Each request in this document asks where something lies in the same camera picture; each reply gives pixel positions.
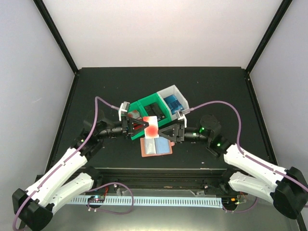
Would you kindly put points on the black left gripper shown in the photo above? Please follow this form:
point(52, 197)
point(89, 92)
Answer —
point(132, 121)

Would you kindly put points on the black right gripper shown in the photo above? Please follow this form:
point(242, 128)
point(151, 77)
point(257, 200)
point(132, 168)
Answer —
point(174, 127)

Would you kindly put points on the tan leather card holder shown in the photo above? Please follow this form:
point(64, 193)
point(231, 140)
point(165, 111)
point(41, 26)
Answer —
point(156, 147)

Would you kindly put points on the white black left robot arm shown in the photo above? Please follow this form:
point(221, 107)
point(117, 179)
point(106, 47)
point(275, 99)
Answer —
point(36, 205)

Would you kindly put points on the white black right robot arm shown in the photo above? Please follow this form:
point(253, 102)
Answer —
point(285, 189)

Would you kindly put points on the red white card stack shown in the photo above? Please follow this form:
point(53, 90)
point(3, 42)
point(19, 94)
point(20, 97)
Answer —
point(135, 114)

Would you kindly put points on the black vip card stack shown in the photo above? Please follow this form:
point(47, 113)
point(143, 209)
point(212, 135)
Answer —
point(154, 110)

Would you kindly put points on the blue card stack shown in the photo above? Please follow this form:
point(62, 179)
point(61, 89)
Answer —
point(173, 104)

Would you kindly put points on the left green plastic bin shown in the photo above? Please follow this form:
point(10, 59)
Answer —
point(138, 125)

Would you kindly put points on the green plastic bin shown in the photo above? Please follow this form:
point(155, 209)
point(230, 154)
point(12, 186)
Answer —
point(154, 98)
point(138, 125)

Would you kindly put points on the middle green plastic bin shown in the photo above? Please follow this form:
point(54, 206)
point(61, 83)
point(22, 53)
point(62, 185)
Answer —
point(154, 98)

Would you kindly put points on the white plastic bin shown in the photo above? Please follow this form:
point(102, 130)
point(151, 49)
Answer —
point(174, 90)

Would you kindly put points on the left controller board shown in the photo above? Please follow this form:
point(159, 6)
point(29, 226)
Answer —
point(96, 199)

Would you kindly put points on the controller board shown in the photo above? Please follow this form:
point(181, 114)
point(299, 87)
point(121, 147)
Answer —
point(96, 199)
point(228, 201)

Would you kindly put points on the right controller board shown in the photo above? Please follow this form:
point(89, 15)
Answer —
point(228, 201)

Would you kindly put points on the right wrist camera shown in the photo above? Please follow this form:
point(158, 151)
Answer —
point(181, 118)

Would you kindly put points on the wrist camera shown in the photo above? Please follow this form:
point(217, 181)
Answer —
point(123, 110)
point(181, 118)

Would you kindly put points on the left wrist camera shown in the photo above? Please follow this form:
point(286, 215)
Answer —
point(123, 110)

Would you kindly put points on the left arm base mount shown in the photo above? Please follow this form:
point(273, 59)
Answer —
point(103, 186)

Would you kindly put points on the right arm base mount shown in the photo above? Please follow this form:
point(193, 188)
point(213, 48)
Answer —
point(219, 188)

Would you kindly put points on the white slotted cable duct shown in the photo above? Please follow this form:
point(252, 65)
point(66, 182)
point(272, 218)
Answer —
point(151, 201)

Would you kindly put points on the black frame post left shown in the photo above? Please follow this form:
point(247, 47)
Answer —
point(40, 5)

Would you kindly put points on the black frame post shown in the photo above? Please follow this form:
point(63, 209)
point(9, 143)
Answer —
point(281, 11)
point(40, 5)

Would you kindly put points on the black frame post right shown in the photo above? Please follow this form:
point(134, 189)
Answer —
point(281, 11)

